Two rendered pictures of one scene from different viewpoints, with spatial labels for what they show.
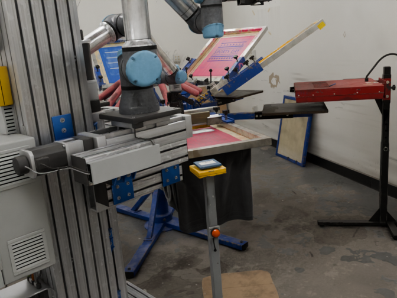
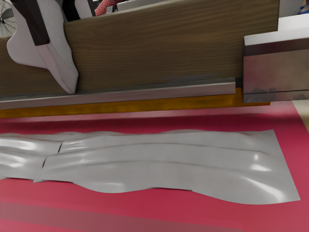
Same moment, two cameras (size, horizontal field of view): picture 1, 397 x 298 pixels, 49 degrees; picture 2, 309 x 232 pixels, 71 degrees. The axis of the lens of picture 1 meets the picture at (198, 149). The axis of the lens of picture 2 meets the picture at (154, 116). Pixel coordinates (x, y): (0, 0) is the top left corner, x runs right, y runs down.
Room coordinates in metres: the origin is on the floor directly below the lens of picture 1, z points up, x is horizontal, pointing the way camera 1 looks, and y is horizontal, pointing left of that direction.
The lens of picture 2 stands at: (2.47, -0.11, 1.06)
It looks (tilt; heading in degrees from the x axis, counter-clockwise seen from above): 27 degrees down; 38
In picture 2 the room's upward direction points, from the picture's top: 12 degrees counter-clockwise
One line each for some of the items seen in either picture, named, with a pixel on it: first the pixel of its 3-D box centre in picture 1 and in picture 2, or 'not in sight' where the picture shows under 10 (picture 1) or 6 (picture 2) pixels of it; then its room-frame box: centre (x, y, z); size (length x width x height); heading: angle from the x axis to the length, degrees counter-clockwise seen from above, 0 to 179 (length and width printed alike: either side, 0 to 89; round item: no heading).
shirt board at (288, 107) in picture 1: (235, 115); not in sight; (3.28, -0.30, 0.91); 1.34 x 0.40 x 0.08; 78
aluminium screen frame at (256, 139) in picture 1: (192, 135); not in sight; (2.42, 0.03, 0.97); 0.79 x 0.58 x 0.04; 18
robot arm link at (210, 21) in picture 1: (210, 22); not in sight; (1.59, -0.08, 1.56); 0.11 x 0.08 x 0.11; 17
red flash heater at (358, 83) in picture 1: (337, 90); not in sight; (3.13, -1.03, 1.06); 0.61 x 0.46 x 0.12; 78
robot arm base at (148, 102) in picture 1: (138, 97); not in sight; (1.62, 0.21, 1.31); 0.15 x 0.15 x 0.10
